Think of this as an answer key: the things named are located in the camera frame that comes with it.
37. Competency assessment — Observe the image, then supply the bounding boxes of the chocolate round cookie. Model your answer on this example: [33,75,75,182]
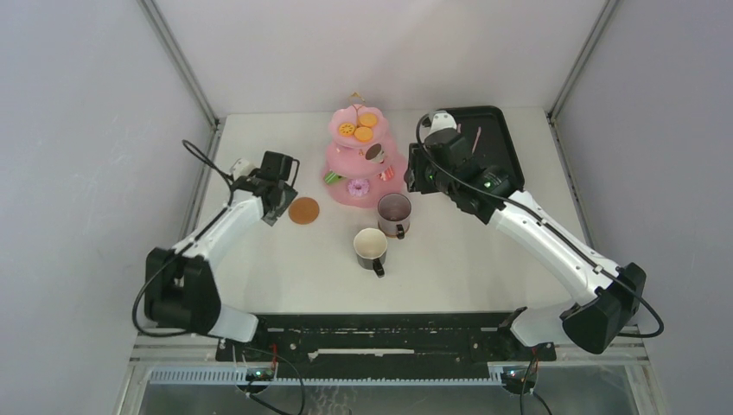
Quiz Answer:
[364,144,386,164]

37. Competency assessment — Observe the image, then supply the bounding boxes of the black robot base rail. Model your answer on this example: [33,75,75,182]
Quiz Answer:
[215,312,557,381]

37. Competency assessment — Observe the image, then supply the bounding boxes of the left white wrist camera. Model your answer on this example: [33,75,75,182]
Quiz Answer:
[229,158,256,181]

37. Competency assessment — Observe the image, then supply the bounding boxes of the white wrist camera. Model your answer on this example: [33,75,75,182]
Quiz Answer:
[429,111,457,135]
[229,158,256,181]

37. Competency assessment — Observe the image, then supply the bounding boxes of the left wooden round coaster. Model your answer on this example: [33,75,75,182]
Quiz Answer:
[288,197,320,225]

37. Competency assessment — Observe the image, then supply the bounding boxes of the pink-tipped metal tongs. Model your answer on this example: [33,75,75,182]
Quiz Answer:
[457,123,482,154]

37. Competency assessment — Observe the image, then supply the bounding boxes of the black mug with white inside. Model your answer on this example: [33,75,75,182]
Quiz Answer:
[353,228,388,278]

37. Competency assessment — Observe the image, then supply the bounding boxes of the pink three-tier cake stand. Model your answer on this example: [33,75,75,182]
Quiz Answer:
[321,93,407,208]

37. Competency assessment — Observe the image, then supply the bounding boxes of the purple mug with black handle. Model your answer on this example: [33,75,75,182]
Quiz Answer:
[377,193,412,239]

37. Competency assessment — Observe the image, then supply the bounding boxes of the black serving tray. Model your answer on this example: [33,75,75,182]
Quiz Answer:
[417,105,525,192]

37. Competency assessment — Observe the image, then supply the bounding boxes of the pink frosted sprinkle donut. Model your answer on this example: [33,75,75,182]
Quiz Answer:
[347,179,371,199]

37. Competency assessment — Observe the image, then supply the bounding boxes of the right black camera cable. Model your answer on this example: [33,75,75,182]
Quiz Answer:
[415,112,666,339]

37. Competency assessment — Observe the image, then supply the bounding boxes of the yellow round biscuit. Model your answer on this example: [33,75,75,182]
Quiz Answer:
[358,112,379,128]
[337,123,357,137]

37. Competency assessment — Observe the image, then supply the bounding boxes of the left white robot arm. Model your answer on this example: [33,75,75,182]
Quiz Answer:
[131,151,300,361]

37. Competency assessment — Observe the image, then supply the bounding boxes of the red striped candy treat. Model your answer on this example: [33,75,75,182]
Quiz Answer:
[379,166,395,182]

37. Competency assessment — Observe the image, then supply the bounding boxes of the green striped cake slice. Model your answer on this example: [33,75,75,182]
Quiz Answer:
[323,170,343,185]

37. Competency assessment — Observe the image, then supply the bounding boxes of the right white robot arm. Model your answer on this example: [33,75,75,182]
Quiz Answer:
[405,128,646,360]

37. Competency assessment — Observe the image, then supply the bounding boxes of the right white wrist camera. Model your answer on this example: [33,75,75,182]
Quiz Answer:
[429,111,457,135]

